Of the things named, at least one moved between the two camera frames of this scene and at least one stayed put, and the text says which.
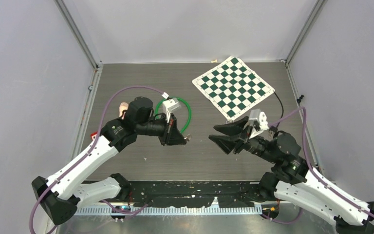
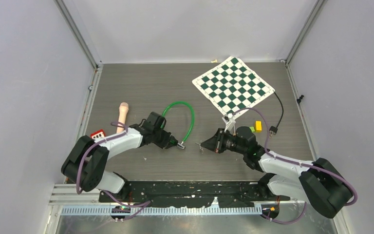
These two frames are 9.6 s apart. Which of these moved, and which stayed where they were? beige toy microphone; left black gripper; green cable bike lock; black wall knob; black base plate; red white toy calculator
Moved: left black gripper; green cable bike lock
Stayed: black base plate; black wall knob; beige toy microphone; red white toy calculator
